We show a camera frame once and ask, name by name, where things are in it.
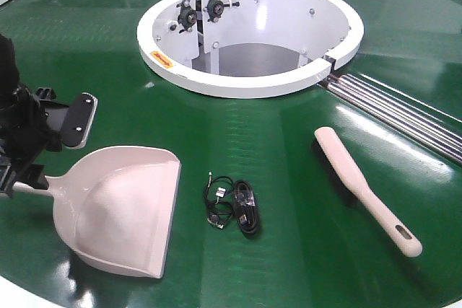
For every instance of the steel rollers right seam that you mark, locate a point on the steel rollers right seam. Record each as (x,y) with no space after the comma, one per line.
(414,123)

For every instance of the black bearing block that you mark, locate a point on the black bearing block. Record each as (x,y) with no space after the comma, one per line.
(187,17)
(216,8)

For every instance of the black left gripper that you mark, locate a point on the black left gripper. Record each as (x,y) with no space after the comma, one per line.
(31,123)

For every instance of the right black bearing block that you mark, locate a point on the right black bearing block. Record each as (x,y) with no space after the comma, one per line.
(216,8)

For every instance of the left black bearing block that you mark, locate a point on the left black bearing block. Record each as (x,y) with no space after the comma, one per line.
(187,17)

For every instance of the beige hand brush black bristles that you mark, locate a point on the beige hand brush black bristles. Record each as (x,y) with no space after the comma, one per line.
(351,176)

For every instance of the pink plastic dustpan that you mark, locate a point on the pink plastic dustpan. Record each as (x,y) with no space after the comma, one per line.
(114,208)

